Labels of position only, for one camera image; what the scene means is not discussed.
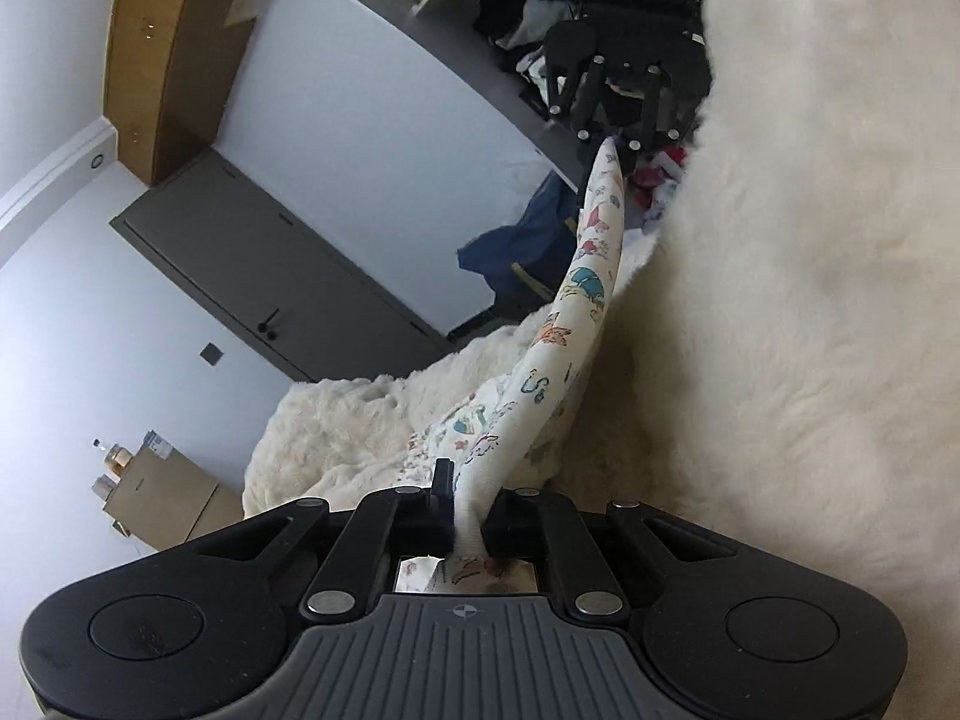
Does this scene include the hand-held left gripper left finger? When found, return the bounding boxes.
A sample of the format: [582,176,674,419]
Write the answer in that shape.
[196,457,458,620]

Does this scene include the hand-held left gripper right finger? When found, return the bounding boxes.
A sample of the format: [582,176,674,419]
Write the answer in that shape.
[480,487,741,620]

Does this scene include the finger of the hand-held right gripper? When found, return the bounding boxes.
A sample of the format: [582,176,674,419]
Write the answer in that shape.
[622,64,685,162]
[547,54,617,145]

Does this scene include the white printed garment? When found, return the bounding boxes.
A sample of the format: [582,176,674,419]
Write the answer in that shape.
[394,131,629,595]

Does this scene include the red and pink clothes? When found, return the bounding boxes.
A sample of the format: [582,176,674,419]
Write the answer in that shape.
[628,144,689,232]

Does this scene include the pile of dark clothes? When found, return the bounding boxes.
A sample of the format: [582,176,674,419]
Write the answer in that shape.
[474,0,582,102]

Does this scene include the blue cloth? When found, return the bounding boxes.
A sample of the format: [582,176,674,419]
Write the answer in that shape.
[456,171,595,317]

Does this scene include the grey wardrobe door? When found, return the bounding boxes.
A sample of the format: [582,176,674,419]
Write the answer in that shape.
[246,0,595,192]

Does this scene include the cream fluffy blanket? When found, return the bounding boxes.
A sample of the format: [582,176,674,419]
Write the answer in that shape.
[240,0,960,616]

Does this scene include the brown cabinet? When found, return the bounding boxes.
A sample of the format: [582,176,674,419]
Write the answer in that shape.
[111,448,246,554]

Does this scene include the dark grey door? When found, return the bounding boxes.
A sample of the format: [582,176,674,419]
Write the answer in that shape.
[109,148,452,385]

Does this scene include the wooden wardrobe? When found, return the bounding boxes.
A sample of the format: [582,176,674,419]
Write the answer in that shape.
[101,0,287,190]

